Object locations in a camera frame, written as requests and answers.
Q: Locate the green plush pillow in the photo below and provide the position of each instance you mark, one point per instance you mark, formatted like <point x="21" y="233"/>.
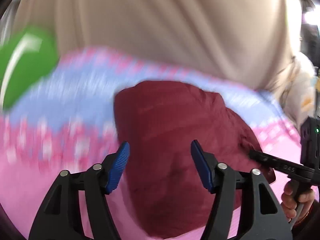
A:
<point x="26" y="57"/>

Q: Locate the grey floral pillow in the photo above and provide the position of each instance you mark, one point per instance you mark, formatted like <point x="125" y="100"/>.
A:
<point x="294" y="89"/>

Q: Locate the beige curtain sheet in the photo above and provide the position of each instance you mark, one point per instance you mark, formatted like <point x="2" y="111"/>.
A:
<point x="248" y="41"/>

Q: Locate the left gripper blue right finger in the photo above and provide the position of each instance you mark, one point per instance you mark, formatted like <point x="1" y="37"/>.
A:
<point x="205" y="164"/>

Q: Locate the person's right hand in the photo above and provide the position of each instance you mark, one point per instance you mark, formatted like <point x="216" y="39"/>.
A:
<point x="289" y="203"/>

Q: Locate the dark red puffer jacket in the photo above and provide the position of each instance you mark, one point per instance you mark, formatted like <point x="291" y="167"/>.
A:
<point x="159" y="120"/>

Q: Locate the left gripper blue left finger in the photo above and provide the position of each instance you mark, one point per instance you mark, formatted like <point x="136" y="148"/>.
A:
<point x="114" y="166"/>

